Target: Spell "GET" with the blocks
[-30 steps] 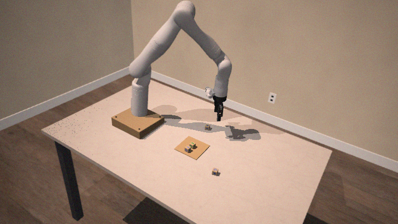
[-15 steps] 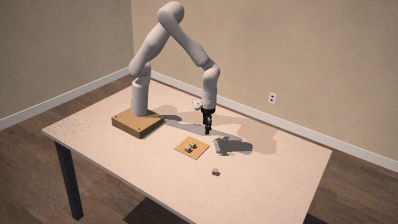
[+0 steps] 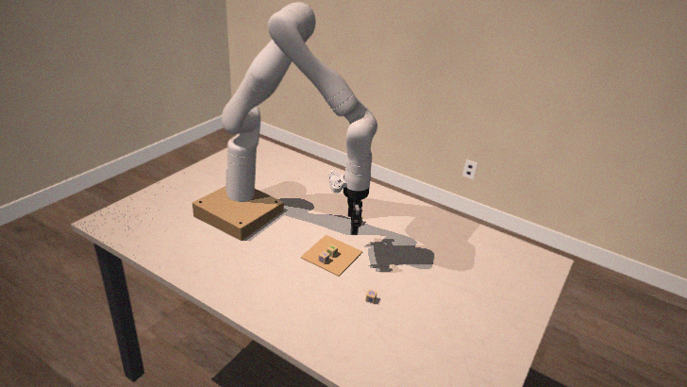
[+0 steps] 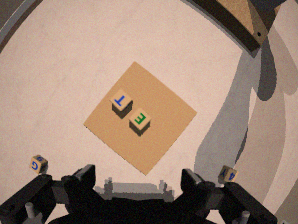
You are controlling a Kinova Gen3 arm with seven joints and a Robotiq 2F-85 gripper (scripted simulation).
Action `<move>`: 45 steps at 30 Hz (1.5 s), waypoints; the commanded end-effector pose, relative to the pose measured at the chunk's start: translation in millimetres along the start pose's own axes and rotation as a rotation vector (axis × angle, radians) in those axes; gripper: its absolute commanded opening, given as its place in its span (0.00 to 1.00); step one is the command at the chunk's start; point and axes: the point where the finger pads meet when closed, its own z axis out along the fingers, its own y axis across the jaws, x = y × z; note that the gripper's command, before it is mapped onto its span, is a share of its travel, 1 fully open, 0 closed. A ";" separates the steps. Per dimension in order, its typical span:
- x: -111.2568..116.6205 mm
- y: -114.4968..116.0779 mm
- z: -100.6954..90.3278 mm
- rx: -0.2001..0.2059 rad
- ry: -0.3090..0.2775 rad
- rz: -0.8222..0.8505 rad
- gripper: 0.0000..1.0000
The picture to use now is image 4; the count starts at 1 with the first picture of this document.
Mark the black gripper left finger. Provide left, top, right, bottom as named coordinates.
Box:
left=0, top=164, right=121, bottom=224

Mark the tan rectangular mat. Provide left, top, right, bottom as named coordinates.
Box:
left=83, top=61, right=197, bottom=175

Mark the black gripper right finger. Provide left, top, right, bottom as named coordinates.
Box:
left=155, top=168, right=278, bottom=224

